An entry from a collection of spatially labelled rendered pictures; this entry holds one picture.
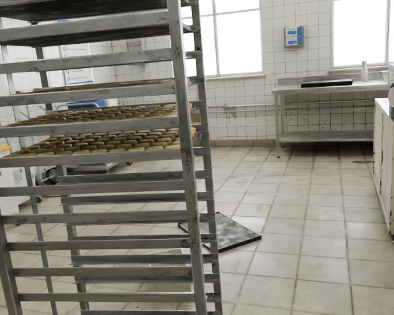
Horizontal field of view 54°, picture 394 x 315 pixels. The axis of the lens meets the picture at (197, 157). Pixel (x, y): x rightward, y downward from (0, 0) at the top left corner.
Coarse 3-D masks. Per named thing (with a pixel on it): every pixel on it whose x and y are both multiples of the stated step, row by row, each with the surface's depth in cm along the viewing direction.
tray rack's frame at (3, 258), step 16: (48, 80) 152; (16, 112) 133; (32, 208) 140; (64, 208) 164; (0, 224) 119; (0, 240) 119; (0, 256) 120; (0, 272) 121; (16, 288) 125; (48, 288) 148; (80, 288) 173; (16, 304) 125; (80, 304) 175
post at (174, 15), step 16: (176, 0) 95; (176, 16) 96; (176, 32) 97; (176, 48) 98; (176, 64) 99; (176, 80) 100; (176, 96) 101; (192, 144) 106; (192, 160) 105; (192, 176) 106; (192, 192) 107; (192, 208) 108; (192, 224) 109; (192, 240) 111; (192, 256) 112; (192, 272) 113
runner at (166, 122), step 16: (0, 128) 113; (16, 128) 112; (32, 128) 111; (48, 128) 111; (64, 128) 110; (80, 128) 110; (96, 128) 109; (112, 128) 108; (128, 128) 108; (144, 128) 107; (160, 128) 107
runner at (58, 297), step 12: (24, 300) 127; (36, 300) 126; (48, 300) 125; (60, 300) 125; (72, 300) 124; (84, 300) 124; (96, 300) 123; (108, 300) 123; (120, 300) 122; (132, 300) 121; (144, 300) 121; (156, 300) 120; (168, 300) 120; (180, 300) 119; (192, 300) 119
